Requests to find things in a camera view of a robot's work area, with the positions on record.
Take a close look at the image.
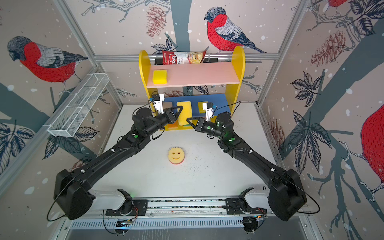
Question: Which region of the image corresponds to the orange scrub sponge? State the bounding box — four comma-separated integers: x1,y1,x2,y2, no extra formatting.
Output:
168,123,179,130

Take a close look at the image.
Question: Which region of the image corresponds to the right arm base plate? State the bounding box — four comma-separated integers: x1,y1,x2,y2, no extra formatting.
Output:
224,198,267,216

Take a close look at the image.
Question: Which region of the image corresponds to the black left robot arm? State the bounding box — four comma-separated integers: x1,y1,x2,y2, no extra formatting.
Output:
54,106,183,220

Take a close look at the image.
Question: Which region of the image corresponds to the bright yellow square sponge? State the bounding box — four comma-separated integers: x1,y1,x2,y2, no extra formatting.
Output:
153,70,168,85

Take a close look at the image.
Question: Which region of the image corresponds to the smiley face sponge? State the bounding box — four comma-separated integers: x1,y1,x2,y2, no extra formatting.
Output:
168,147,185,165

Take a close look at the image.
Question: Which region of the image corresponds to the small yellow square sponge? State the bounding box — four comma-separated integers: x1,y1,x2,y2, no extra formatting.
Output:
198,102,205,114

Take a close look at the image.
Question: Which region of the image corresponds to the yellow rectangular sponge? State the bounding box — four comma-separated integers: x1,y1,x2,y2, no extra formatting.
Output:
177,101,193,126

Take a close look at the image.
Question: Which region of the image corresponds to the white wire mesh basket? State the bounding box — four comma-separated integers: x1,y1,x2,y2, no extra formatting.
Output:
48,73,110,137

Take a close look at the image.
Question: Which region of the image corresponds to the red cassava chips bag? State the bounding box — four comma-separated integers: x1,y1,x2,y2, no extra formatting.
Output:
162,51,206,65

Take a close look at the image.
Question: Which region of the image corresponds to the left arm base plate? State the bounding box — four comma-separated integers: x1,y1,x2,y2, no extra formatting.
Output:
105,199,149,217

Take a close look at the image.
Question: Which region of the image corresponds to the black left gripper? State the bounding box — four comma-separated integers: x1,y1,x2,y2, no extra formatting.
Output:
144,105,183,138

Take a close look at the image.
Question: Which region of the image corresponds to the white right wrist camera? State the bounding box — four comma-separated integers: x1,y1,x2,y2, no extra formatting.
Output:
202,102,214,122

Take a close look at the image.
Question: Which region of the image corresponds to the yellow shelf with coloured boards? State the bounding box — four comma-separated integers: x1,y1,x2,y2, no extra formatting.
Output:
139,47,246,122

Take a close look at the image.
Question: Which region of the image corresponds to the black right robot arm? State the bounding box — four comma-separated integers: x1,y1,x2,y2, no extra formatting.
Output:
187,112,307,222

